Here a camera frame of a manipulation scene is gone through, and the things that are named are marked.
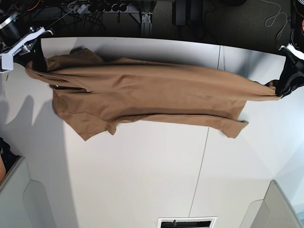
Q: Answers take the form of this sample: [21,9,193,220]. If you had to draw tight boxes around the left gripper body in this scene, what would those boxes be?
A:
[278,43,304,64]

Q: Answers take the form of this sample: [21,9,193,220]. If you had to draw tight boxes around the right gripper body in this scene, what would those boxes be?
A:
[0,13,44,55]

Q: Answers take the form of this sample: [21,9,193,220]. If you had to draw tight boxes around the brown t-shirt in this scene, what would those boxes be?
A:
[25,48,279,140]

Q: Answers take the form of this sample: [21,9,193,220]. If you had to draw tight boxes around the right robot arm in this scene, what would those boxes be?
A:
[0,0,53,74]

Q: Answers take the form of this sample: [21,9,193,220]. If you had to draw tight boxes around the white power strip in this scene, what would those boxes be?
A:
[67,4,89,15]

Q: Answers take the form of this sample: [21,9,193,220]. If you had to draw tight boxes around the black power strip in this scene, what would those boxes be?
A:
[88,0,140,13]

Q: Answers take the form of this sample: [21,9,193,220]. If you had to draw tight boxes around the black power adapter box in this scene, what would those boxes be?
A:
[172,0,190,26]

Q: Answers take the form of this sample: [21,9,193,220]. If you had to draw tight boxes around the white framed vent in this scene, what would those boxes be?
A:
[157,216,218,228]

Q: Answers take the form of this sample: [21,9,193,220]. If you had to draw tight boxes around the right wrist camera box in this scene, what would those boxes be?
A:
[0,53,13,73]

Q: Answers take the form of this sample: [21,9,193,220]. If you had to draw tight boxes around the grey cable on floor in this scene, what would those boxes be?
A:
[264,0,293,41]

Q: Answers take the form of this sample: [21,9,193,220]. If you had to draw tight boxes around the aluminium table leg post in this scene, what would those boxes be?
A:
[141,13,152,38]

